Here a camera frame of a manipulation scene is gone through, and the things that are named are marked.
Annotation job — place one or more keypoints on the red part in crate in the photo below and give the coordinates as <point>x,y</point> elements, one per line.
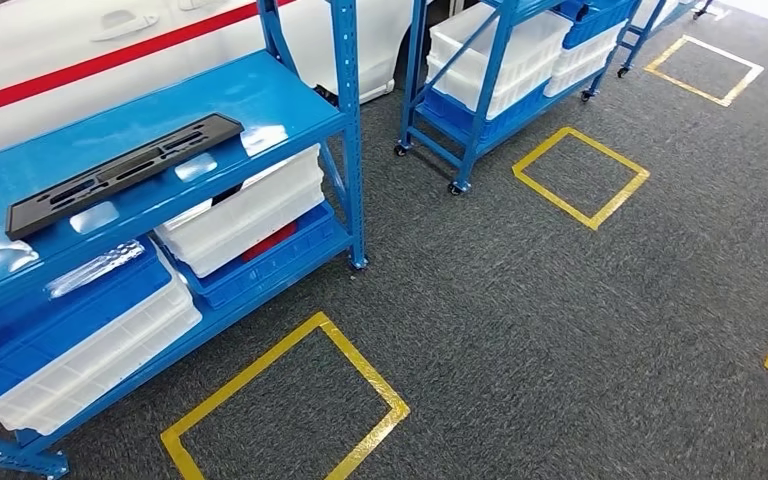
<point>271,242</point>

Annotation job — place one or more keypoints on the black plastic plate part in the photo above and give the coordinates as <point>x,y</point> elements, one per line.
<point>39,222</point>

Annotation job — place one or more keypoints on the blue wheeled shelf rack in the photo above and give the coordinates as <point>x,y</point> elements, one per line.
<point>636,43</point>
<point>477,132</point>

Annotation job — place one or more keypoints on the white car with red stripe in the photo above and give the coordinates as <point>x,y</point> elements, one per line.
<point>26,40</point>

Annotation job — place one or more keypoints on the blue metal shelf rack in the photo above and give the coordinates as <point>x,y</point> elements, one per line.
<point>258,93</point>

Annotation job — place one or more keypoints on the white plastic crate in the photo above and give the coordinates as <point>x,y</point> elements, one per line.
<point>530,40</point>
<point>245,225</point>
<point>579,66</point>
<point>106,371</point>

